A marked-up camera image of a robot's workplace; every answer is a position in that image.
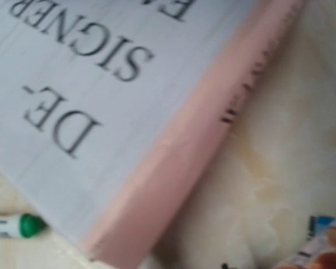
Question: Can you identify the white marker pen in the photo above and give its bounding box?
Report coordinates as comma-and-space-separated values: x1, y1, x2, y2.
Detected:
0, 214, 46, 239

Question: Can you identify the blue white booklet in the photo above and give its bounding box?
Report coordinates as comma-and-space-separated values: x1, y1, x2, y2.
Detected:
276, 219, 336, 268

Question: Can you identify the white Designer Fate book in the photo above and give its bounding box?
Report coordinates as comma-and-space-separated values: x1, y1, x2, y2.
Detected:
0, 1, 304, 268

